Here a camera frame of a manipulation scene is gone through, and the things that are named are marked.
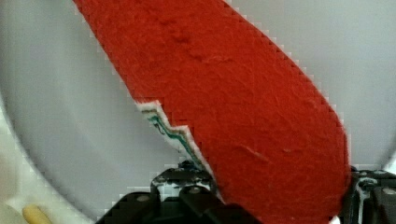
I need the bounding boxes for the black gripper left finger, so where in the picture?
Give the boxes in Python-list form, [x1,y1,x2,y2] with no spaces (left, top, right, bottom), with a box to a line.
[95,161,262,224]

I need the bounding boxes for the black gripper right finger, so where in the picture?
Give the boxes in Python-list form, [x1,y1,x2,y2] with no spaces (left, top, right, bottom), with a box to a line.
[338,167,396,224]

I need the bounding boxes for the red ketchup bottle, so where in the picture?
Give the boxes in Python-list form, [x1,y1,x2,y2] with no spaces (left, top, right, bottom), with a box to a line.
[74,0,350,224]

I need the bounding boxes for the grey oval plate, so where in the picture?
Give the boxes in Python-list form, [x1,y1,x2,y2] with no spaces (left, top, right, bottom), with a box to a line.
[1,0,395,224]

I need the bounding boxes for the yellow peeled banana toy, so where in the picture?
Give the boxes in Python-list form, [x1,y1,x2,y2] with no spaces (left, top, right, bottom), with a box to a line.
[21,204,52,224]

